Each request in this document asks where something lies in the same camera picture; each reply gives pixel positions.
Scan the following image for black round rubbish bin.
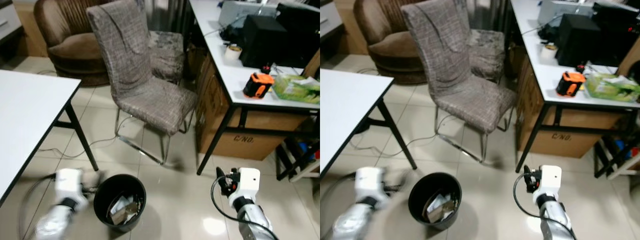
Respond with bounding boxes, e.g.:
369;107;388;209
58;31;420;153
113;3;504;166
93;174;147;233
408;172;463;231

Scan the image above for crumpled paper trash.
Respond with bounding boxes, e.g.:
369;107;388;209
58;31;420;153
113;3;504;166
424;194;457;224
107;195;141;225

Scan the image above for large brown cardboard box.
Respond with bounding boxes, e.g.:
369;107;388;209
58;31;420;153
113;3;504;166
196;52;302;161
516;54;624;159

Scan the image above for black metal rack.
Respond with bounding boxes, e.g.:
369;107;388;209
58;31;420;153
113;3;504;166
275;127;321;182
594;126;640;180

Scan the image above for white table black legs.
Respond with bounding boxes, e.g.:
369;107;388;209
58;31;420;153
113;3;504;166
0;69;100;207
320;67;419;177

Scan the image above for orange black tool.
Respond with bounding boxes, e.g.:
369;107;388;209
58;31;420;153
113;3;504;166
556;71;587;97
243;72;276;99

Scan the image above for green plastic bag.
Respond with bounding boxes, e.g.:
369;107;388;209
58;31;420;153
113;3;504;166
584;72;640;104
272;74;321;105

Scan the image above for white tape roll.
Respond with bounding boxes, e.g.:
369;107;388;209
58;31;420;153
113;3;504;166
225;44;244;62
541;42;560;60

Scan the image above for grey velvet chair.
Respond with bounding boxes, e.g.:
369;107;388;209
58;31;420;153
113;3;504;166
145;30;186;84
462;27;506;84

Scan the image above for grey woven fabric chair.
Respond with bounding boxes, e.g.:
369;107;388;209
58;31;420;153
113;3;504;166
400;0;518;164
86;0;199;166

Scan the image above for black square box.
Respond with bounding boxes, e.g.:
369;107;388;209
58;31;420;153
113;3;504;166
556;13;604;69
239;14;289;70

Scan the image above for brown upholstered armchair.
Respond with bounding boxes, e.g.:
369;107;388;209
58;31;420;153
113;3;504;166
33;0;114;87
353;0;427;85

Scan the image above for grey printer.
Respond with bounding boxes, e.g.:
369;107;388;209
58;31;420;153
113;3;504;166
218;0;281;30
537;0;596;27

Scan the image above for large black case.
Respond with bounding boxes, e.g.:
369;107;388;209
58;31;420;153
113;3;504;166
276;2;321;69
592;1;640;66

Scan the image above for grey curtain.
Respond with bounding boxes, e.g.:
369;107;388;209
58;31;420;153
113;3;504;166
467;0;511;31
142;0;189;34

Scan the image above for brown wooden board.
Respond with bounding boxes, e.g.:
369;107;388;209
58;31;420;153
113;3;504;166
15;0;49;57
334;0;369;55

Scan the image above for white drawer cabinet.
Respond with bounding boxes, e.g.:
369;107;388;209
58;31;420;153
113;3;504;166
320;0;344;39
0;0;24;44

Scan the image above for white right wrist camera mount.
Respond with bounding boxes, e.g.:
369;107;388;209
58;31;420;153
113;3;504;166
536;165;562;199
228;167;261;199

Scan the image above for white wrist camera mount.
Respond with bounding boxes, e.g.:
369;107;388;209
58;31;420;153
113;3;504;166
228;167;261;199
536;165;562;199
54;168;90;206
354;166;390;203

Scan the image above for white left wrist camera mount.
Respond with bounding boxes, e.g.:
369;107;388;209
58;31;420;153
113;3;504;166
354;166;390;203
54;168;90;206

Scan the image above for thin floor cable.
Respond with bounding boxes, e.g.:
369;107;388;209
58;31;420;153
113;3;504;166
350;115;451;159
37;112;137;161

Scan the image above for white desk black frame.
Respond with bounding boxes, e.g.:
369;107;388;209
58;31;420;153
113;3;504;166
189;0;321;176
509;0;640;174

